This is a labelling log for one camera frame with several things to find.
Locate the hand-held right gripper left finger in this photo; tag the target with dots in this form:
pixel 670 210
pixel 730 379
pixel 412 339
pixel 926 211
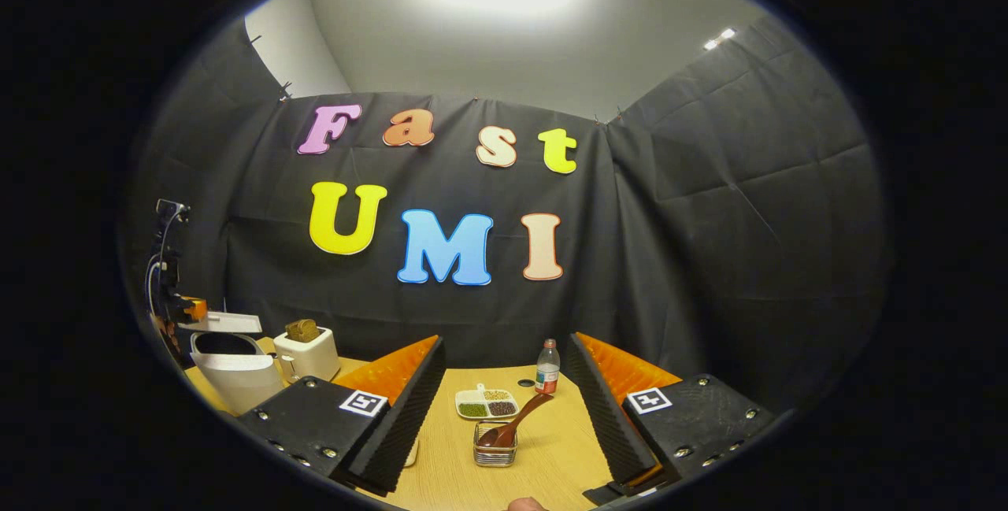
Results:
pixel 405 424

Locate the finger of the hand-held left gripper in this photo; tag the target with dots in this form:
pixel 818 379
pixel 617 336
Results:
pixel 194 310

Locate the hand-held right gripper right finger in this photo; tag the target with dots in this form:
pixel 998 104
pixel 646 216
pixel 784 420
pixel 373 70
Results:
pixel 606 416

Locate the white rice cooker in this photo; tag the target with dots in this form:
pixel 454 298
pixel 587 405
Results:
pixel 236 381

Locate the brown wooden spoon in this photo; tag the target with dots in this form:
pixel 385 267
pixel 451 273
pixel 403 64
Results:
pixel 512 424

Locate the clear plastic water bottle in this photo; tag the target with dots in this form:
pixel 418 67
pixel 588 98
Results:
pixel 547 373

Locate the white divided bean dish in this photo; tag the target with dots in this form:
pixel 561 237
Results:
pixel 486 405

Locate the brown bread slice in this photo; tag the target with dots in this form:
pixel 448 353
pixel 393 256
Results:
pixel 295 331
pixel 310 329

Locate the white toaster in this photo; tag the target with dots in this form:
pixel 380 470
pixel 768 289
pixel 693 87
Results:
pixel 311 357

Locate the small ceiling light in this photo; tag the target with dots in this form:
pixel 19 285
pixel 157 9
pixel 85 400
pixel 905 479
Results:
pixel 719 38

